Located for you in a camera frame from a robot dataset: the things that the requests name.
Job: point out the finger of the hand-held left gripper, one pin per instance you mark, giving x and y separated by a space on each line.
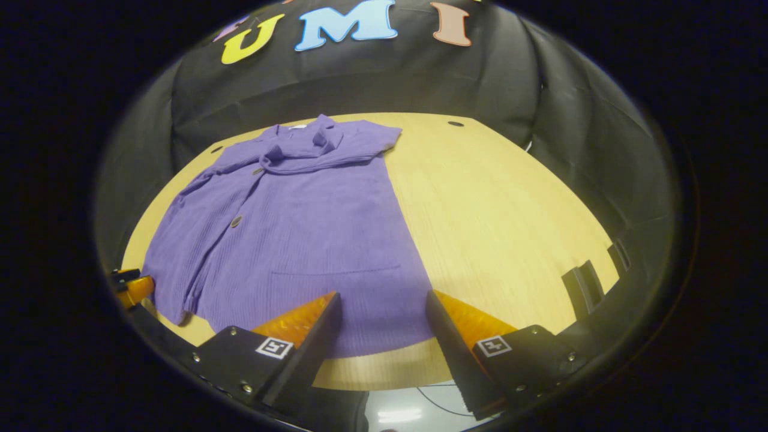
139 291

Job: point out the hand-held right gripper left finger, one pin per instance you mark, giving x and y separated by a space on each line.
312 348

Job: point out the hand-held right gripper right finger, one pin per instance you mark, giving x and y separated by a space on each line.
453 354

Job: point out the purple button-up shirt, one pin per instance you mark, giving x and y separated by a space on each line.
312 228

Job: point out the black backdrop cloth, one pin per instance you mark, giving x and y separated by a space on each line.
372 78

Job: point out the black bracket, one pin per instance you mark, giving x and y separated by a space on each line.
583 289

